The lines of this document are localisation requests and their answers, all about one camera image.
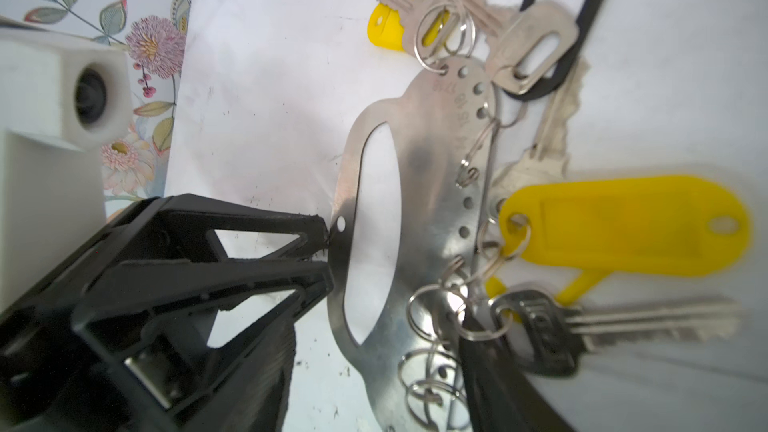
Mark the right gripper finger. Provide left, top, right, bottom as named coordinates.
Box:
left=459, top=338, right=574, bottom=432

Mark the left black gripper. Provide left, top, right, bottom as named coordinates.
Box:
left=1, top=194, right=333, bottom=431

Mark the large yellow key tag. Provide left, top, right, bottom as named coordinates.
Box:
left=498, top=175, right=752, bottom=305

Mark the steel key holder plate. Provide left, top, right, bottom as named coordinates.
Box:
left=328, top=56, right=496, bottom=431

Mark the silver key under plate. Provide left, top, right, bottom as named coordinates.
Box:
left=488, top=58, right=590, bottom=215

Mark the silver key on black tag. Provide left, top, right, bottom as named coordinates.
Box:
left=460, top=0, right=580, bottom=98

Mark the silver key on yellow tag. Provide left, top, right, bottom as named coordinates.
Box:
left=377, top=0, right=477, bottom=75

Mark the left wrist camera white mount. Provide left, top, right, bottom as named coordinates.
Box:
left=1, top=27, right=132, bottom=308

